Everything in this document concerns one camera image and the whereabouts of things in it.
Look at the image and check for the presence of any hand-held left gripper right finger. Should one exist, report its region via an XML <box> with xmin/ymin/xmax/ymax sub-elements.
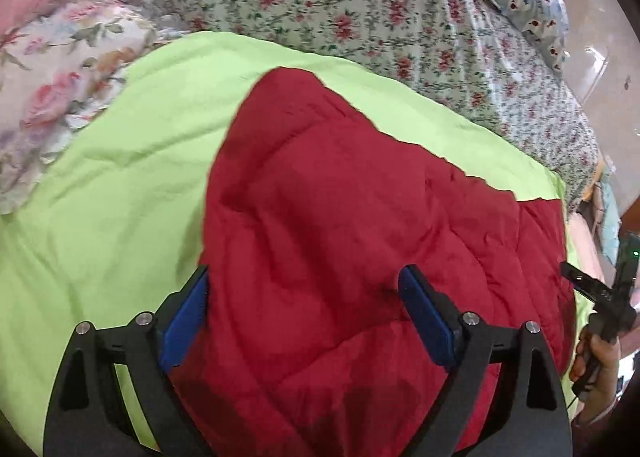
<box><xmin>397</xmin><ymin>264</ymin><xmax>573</xmax><ymax>457</ymax></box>

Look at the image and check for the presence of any person's right hand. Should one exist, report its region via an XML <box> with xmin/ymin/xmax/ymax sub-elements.
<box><xmin>570</xmin><ymin>324</ymin><xmax>626</xmax><ymax>425</ymax></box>

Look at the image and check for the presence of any lime green bedsheet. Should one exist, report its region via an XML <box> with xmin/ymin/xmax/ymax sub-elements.
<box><xmin>0</xmin><ymin>31</ymin><xmax>583</xmax><ymax>457</ymax></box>

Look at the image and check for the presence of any red quilted jacket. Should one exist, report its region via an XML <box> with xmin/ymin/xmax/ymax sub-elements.
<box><xmin>167</xmin><ymin>66</ymin><xmax>576</xmax><ymax>457</ymax></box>

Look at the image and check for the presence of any pale pink blanket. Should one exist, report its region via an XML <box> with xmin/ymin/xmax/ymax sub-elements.
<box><xmin>567</xmin><ymin>212</ymin><xmax>603</xmax><ymax>283</ymax></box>

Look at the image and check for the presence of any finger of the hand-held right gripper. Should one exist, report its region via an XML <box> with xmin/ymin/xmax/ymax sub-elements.
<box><xmin>559</xmin><ymin>261</ymin><xmax>608</xmax><ymax>302</ymax></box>

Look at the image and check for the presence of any large rose print pillow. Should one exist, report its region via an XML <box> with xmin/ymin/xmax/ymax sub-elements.
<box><xmin>0</xmin><ymin>0</ymin><xmax>191</xmax><ymax>215</ymax></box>

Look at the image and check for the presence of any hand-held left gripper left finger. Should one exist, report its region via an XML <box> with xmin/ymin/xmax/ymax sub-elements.
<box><xmin>42</xmin><ymin>264</ymin><xmax>210</xmax><ymax>457</ymax></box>

